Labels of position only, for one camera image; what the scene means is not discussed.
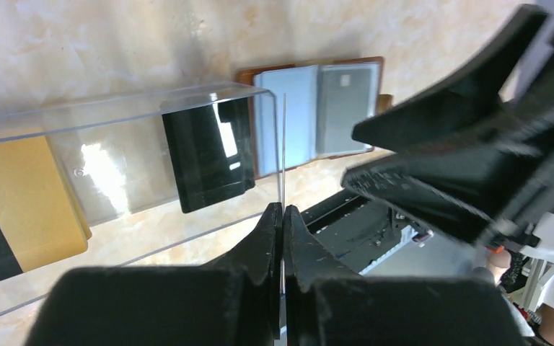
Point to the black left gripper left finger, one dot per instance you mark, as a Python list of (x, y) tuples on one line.
[(231, 300)]

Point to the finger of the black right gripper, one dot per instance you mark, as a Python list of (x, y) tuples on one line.
[(463, 98), (461, 194)]

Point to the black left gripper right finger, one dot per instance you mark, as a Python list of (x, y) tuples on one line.
[(329, 304)]

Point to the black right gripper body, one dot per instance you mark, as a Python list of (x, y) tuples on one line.
[(516, 163)]

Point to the clear acrylic card box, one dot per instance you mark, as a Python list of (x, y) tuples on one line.
[(115, 156)]

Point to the brown leather card holder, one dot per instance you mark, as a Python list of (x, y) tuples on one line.
[(301, 83)]

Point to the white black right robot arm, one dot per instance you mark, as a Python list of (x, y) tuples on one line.
[(538, 243)]

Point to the black credit card stack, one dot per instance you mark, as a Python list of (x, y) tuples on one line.
[(210, 149)]

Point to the yellow credit card stack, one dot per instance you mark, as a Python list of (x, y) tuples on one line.
[(41, 221)]

